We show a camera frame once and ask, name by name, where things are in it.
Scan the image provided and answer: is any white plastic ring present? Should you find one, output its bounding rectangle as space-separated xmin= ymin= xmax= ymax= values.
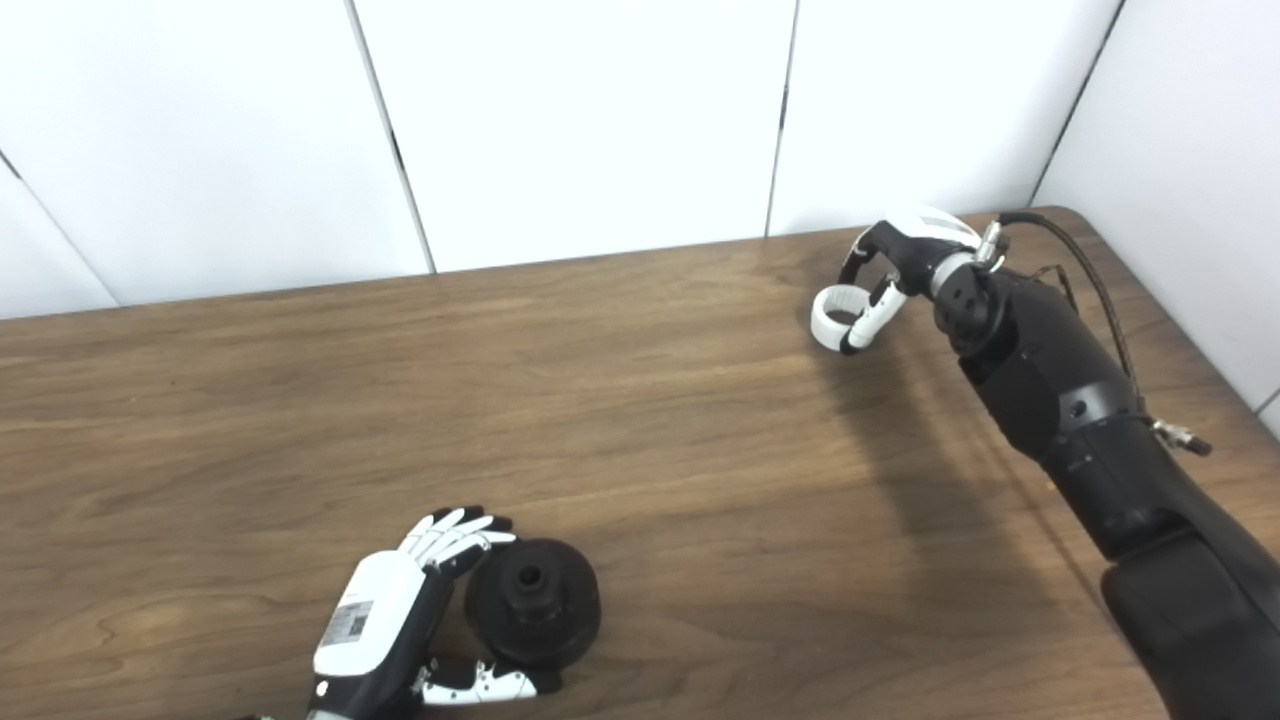
xmin=810 ymin=285 xmax=873 ymax=351

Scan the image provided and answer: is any round black stepped part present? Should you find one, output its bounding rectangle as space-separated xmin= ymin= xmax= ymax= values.
xmin=464 ymin=538 xmax=603 ymax=671

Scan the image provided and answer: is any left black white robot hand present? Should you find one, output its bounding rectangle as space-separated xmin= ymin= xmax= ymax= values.
xmin=308 ymin=506 xmax=563 ymax=720

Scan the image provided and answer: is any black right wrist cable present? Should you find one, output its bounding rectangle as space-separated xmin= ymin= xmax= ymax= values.
xmin=975 ymin=211 xmax=1213 ymax=458

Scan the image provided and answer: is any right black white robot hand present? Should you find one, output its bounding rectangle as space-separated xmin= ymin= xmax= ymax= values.
xmin=838 ymin=205 xmax=986 ymax=356

